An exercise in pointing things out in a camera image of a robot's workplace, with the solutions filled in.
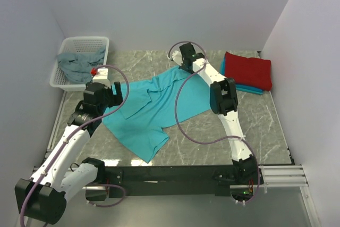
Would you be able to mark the white plastic laundry basket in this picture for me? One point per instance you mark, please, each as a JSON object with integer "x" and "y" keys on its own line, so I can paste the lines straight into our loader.
{"x": 79, "y": 44}

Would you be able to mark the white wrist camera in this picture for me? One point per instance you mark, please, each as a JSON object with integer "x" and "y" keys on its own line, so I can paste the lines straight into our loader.
{"x": 176, "y": 57}
{"x": 100, "y": 75}

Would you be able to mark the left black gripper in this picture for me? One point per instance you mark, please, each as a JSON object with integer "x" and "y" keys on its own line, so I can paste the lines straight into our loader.
{"x": 116, "y": 99}

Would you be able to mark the black base crossbar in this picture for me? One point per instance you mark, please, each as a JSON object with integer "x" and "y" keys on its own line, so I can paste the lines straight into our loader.
{"x": 180, "y": 180}

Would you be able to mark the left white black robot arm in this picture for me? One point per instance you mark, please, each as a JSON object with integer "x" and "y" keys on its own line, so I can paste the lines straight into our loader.
{"x": 45, "y": 194}

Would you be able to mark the light blue t-shirt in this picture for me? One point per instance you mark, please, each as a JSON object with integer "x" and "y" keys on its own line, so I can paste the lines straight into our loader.
{"x": 153, "y": 105}

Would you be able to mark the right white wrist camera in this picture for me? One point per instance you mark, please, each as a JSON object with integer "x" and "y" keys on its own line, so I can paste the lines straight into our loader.
{"x": 176, "y": 57}

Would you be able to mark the folded teal t-shirt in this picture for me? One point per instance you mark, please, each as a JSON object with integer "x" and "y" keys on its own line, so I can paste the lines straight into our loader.
{"x": 244, "y": 88}

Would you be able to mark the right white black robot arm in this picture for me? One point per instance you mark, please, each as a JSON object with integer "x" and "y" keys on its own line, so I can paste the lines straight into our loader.
{"x": 223, "y": 102}

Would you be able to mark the aluminium rail frame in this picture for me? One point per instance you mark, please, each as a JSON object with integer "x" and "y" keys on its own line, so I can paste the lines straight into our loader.
{"x": 258, "y": 114}

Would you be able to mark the folded red t-shirt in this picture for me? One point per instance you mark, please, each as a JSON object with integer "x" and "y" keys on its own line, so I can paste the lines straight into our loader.
{"x": 249, "y": 71}

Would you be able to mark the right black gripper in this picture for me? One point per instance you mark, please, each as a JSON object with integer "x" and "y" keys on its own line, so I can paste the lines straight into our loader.
{"x": 182, "y": 67}

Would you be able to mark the grey-blue crumpled t-shirt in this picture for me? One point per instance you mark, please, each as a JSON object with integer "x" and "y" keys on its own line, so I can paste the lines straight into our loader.
{"x": 77, "y": 66}

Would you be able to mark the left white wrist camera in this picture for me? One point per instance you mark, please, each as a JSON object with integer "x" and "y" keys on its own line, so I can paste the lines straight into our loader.
{"x": 100, "y": 75}

